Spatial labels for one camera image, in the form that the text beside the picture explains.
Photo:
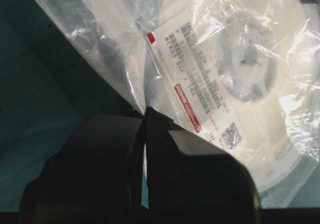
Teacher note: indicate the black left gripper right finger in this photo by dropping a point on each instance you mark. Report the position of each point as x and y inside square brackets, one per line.
[184, 170]

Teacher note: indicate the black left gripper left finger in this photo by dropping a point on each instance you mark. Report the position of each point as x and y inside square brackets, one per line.
[98, 167]

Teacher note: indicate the clear plastic zip bag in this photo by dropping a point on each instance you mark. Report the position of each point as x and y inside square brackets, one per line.
[107, 35]

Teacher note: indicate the white component tape reel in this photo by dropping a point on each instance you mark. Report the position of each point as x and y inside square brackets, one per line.
[244, 76]

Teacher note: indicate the teal table cloth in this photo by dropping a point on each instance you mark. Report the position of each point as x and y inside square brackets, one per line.
[46, 90]

